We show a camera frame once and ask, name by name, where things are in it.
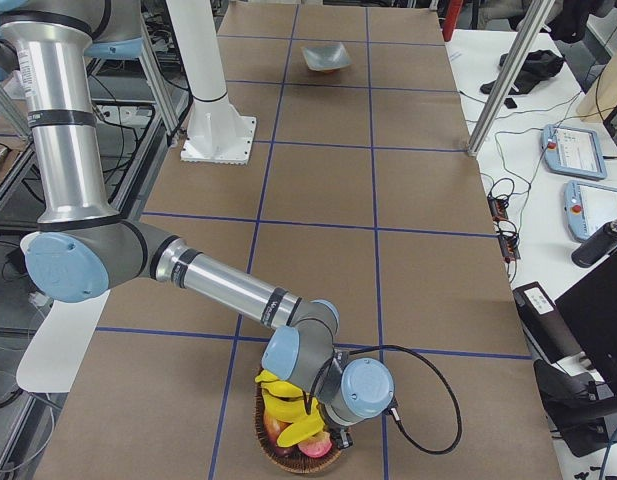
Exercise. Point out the red mango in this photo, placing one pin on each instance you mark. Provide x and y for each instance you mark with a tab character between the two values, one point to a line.
273	429

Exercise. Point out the teach pendant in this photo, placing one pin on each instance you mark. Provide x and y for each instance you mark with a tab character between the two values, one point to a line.
573	152
588	207

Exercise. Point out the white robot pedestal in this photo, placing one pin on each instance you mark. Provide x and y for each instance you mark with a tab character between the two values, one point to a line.
216	132

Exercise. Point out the black box with label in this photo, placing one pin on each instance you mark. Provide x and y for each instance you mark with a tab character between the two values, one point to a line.
544	322

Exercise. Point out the woven wicker basket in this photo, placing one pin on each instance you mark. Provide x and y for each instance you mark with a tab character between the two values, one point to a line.
296	463

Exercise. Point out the black monitor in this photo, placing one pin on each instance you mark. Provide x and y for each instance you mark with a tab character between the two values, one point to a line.
589	309

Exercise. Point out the pink apple front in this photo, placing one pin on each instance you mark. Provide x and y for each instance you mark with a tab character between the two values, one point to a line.
316	446

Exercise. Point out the black bottle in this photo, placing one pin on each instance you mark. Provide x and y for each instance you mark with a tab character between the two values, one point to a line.
599	244

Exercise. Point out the black cloth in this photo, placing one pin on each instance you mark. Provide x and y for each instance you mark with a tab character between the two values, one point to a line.
539	66

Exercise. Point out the lower teach pendant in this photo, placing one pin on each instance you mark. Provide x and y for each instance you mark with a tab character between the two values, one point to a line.
588	207

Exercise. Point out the yellow banana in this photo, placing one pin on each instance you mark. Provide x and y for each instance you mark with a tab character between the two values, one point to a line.
277	387
300	431
288	411

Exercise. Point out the upper teach pendant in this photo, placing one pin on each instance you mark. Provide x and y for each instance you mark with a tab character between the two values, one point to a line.
573	152

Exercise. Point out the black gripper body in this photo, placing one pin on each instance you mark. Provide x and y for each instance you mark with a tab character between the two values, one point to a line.
341	432

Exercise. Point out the aluminium frame post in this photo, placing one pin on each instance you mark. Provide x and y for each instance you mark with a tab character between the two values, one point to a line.
534	20

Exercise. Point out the white chair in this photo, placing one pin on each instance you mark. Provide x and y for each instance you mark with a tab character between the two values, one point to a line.
52	360

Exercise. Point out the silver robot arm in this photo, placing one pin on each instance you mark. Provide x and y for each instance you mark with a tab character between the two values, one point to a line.
83	247

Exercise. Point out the orange circuit board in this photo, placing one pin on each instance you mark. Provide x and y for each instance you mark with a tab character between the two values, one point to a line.
498	208

